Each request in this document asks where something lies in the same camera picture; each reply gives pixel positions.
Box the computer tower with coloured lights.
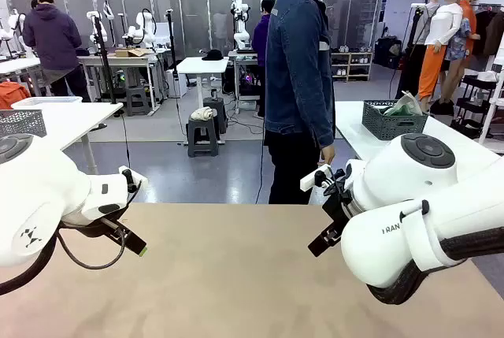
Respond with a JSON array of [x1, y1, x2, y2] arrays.
[[235, 62, 261, 101]]

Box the black bag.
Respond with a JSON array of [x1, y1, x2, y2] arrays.
[[373, 37, 403, 70]]

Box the thin black left gripper cable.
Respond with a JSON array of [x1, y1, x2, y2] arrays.
[[57, 219, 128, 271]]

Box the white computer case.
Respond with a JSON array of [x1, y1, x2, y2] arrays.
[[165, 69, 188, 98]]

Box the black camera pole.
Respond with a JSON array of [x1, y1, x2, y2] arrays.
[[165, 9, 179, 79]]

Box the white plastic bin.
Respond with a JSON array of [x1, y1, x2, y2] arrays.
[[10, 95, 83, 110]]

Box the person's right forearm denim sleeve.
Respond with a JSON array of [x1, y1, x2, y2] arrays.
[[309, 109, 336, 149]]

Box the black tripod pole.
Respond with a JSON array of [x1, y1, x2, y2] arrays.
[[91, 13, 117, 105]]

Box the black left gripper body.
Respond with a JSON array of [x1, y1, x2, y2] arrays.
[[84, 217, 127, 243]]

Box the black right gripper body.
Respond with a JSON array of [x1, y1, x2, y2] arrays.
[[321, 186, 355, 236]]

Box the person in violet hoodie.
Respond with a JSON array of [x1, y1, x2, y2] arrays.
[[251, 0, 276, 118]]

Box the white side table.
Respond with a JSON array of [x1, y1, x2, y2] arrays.
[[334, 100, 504, 173]]

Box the person in dark purple hoodie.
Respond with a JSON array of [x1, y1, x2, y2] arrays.
[[21, 0, 92, 102]]

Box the white table with metal legs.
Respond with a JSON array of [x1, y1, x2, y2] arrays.
[[78, 53, 162, 113]]

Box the wooden shoe shelf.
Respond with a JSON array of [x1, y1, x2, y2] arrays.
[[330, 50, 374, 82]]

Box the black trolley cart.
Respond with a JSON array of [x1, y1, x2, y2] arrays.
[[452, 73, 504, 139]]

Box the open cardboard box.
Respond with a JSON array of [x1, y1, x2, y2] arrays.
[[114, 48, 153, 58]]

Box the white background table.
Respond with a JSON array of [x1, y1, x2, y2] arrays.
[[0, 57, 43, 97]]

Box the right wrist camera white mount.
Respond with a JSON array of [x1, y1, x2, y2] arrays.
[[299, 164, 347, 197]]

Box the white standing desk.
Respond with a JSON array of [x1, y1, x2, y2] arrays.
[[176, 57, 230, 146]]

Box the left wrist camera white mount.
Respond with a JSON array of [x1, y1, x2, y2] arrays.
[[117, 165, 149, 194]]

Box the clothes rack with dark clothes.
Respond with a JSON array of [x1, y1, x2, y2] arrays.
[[470, 2, 504, 59]]

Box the orange cloth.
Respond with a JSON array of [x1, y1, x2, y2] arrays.
[[0, 81, 32, 110]]

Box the dark grey stool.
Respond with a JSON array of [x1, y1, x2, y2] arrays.
[[202, 96, 228, 135]]

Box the dark grey perforated basket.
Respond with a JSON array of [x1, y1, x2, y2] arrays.
[[361, 99, 429, 141]]

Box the black floor cables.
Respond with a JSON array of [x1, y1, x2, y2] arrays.
[[226, 109, 267, 134]]

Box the grey robot table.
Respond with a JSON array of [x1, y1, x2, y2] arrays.
[[228, 49, 261, 114]]

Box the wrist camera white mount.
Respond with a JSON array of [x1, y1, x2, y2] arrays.
[[299, 164, 347, 197], [117, 165, 149, 194]]

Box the cream rolled towel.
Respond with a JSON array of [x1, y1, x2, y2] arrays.
[[191, 106, 214, 121]]

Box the grey step stool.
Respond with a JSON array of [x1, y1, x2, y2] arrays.
[[187, 117, 220, 158], [124, 85, 152, 117]]

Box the mannequin with orange trousers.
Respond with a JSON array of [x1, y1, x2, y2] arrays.
[[417, 0, 465, 103]]

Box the person in denim jacket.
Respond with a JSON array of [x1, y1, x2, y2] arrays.
[[264, 0, 336, 205]]

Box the thin black tripod cable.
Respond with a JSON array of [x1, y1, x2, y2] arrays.
[[122, 115, 132, 172]]

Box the black left arm cable sleeve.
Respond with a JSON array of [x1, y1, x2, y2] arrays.
[[0, 227, 60, 296]]

